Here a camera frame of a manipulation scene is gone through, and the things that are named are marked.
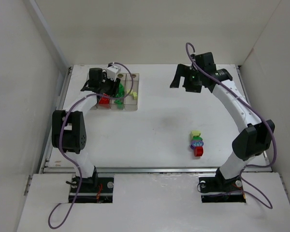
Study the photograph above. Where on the red cylinder lego brick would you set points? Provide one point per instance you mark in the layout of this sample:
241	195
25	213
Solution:
198	151

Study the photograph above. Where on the clear container far right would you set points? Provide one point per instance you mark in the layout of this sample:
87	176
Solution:
132	87

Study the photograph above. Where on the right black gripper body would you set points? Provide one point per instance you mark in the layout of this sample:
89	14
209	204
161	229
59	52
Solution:
183	79

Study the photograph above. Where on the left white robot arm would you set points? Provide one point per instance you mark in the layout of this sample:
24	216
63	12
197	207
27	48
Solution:
68	125

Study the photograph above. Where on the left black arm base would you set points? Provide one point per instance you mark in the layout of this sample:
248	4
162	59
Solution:
101	193

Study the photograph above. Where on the purple flower lego brick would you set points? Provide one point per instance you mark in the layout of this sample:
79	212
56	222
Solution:
196	143

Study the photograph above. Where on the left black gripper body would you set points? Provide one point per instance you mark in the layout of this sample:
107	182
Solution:
112	87

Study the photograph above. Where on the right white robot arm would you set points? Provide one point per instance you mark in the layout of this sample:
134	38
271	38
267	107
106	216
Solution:
254	135

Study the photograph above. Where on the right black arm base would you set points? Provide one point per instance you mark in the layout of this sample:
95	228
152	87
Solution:
214	191

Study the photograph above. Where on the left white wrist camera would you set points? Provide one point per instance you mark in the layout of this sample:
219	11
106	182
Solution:
112	71

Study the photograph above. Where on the yellow square lego brick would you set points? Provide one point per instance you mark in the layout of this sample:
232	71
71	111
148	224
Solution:
135	95

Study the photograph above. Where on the clear container far left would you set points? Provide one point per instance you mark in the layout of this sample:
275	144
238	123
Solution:
95	107

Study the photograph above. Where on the clear container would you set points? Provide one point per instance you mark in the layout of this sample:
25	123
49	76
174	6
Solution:
103	107
122	77
95	107
132	87

